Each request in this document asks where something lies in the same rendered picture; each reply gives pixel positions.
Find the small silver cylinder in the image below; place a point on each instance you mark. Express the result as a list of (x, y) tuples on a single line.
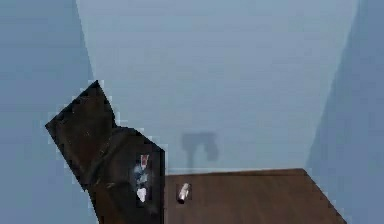
[(183, 193)]

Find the white and red small items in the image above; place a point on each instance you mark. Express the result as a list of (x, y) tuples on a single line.
[(142, 176)]

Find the dark wooden lidded commode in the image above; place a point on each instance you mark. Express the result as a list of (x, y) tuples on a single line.
[(100, 156)]

